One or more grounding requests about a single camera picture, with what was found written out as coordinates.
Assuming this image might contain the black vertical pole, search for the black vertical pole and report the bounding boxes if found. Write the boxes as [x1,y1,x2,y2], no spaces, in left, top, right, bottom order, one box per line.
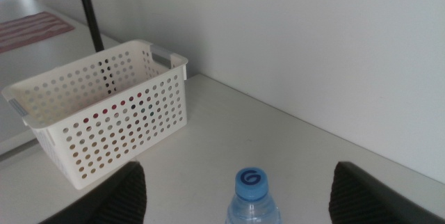
[74,0,105,53]

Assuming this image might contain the clear water bottle blue cap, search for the clear water bottle blue cap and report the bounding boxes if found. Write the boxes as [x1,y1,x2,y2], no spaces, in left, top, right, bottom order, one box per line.
[225,166,283,224]

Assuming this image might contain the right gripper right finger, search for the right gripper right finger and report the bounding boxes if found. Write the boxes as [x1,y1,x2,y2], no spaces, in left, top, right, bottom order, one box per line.
[328,161,445,224]

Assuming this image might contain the red striped mat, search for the red striped mat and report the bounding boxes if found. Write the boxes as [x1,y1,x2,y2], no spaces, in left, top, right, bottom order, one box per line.
[0,10,76,54]

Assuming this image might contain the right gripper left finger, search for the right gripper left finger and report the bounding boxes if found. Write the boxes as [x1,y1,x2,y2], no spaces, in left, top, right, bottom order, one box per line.
[40,161,147,224]

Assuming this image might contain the red cola can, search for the red cola can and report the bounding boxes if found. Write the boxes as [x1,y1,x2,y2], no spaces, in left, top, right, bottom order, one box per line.
[82,92,144,124]

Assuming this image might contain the white perforated plastic basket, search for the white perforated plastic basket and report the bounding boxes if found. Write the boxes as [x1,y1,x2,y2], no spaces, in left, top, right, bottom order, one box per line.
[1,39,189,191]

